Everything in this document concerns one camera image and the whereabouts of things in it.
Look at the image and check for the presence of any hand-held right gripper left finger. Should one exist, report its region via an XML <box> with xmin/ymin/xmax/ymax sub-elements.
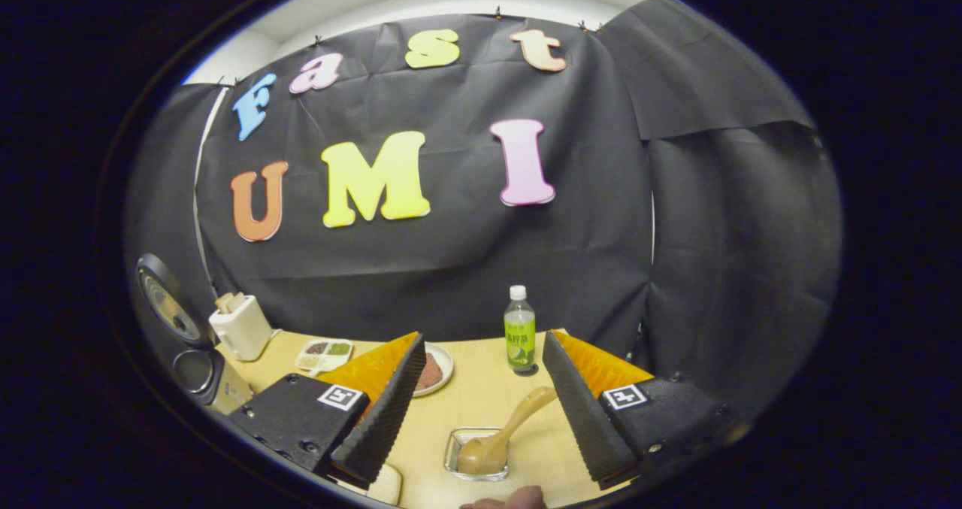
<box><xmin>228</xmin><ymin>332</ymin><xmax>428</xmax><ymax>492</ymax></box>

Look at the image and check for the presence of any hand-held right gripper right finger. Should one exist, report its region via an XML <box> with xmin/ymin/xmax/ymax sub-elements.
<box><xmin>540</xmin><ymin>329</ymin><xmax>734</xmax><ymax>492</ymax></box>

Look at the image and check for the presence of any wooden spoon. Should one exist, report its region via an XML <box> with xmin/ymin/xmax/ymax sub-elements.
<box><xmin>456</xmin><ymin>385</ymin><xmax>559</xmax><ymax>477</ymax></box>

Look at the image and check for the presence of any clear chopstick holder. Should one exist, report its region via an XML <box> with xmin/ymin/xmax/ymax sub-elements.
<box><xmin>443</xmin><ymin>426</ymin><xmax>513</xmax><ymax>483</ymax></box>

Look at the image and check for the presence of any dark grey rice cooker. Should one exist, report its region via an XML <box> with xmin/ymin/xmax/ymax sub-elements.
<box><xmin>135</xmin><ymin>253</ymin><xmax>256</xmax><ymax>417</ymax></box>

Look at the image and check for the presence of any brown meat piece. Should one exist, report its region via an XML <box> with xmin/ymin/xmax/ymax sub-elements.
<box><xmin>415</xmin><ymin>352</ymin><xmax>445</xmax><ymax>392</ymax></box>

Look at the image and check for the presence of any white round plate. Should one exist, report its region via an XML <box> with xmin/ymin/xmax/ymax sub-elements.
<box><xmin>411</xmin><ymin>341</ymin><xmax>455</xmax><ymax>399</ymax></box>

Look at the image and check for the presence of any white divided snack dish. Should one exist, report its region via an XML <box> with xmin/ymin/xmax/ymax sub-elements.
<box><xmin>294</xmin><ymin>338</ymin><xmax>355</xmax><ymax>377</ymax></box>

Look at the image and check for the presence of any green tea bottle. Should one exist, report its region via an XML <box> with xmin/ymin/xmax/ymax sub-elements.
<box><xmin>503</xmin><ymin>284</ymin><xmax>537</xmax><ymax>375</ymax></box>

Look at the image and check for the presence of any white toaster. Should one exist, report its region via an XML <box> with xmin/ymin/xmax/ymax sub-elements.
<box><xmin>208</xmin><ymin>292</ymin><xmax>274</xmax><ymax>362</ymax></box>

